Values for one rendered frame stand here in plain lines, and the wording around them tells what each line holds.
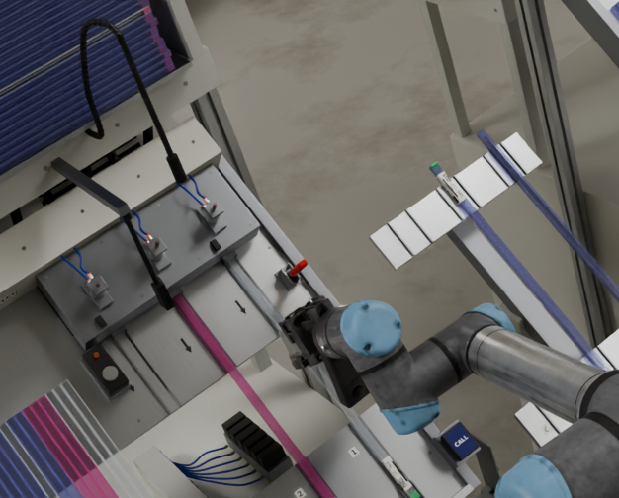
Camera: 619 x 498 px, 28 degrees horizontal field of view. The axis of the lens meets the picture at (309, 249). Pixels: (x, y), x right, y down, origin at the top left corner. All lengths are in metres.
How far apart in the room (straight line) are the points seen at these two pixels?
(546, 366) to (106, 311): 0.71
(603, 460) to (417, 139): 2.97
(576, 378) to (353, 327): 0.31
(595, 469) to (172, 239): 0.87
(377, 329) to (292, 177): 2.65
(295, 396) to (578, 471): 1.14
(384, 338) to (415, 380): 0.08
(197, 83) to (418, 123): 2.40
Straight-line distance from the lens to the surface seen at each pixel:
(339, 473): 1.95
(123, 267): 1.94
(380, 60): 4.81
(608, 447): 1.36
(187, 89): 1.98
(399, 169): 4.11
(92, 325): 1.91
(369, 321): 1.64
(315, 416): 2.35
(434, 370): 1.69
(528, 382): 1.57
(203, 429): 2.43
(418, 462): 1.98
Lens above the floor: 2.18
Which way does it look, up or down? 34 degrees down
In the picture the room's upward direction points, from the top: 21 degrees counter-clockwise
